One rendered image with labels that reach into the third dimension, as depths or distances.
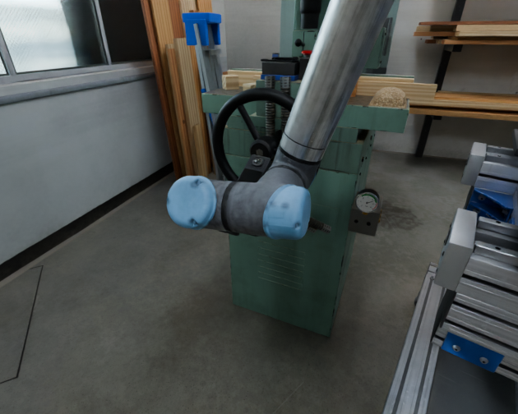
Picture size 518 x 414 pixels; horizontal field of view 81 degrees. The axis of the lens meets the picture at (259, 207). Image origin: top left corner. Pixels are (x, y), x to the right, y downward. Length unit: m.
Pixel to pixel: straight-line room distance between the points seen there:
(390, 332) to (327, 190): 0.72
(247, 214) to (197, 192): 0.07
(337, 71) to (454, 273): 0.37
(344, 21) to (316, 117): 0.12
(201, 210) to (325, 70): 0.25
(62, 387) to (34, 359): 0.19
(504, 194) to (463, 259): 0.50
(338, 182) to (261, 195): 0.56
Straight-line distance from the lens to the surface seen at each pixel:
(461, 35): 2.78
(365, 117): 0.87
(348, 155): 0.90
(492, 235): 0.66
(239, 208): 0.40
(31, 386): 1.45
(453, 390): 1.11
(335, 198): 0.96
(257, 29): 3.51
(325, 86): 0.45
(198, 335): 1.35
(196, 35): 1.86
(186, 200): 0.42
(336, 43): 0.45
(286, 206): 0.39
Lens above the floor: 1.06
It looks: 30 degrees down
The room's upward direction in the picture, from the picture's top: straight up
